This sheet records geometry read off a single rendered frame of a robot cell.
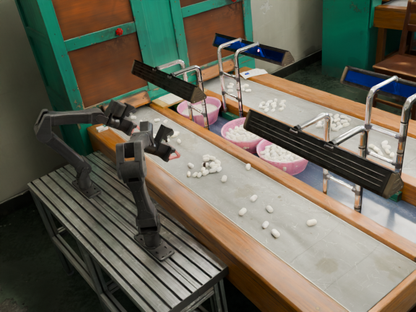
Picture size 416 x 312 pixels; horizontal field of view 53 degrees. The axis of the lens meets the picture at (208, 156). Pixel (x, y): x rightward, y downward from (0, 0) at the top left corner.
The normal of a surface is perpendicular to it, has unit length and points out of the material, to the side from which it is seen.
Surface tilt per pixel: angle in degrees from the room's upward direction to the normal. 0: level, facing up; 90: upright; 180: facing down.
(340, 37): 90
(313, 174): 0
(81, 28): 90
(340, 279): 0
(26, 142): 90
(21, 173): 90
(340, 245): 0
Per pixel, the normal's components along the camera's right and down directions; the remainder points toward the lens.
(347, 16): -0.75, 0.42
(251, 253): -0.12, -0.84
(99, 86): 0.58, 0.36
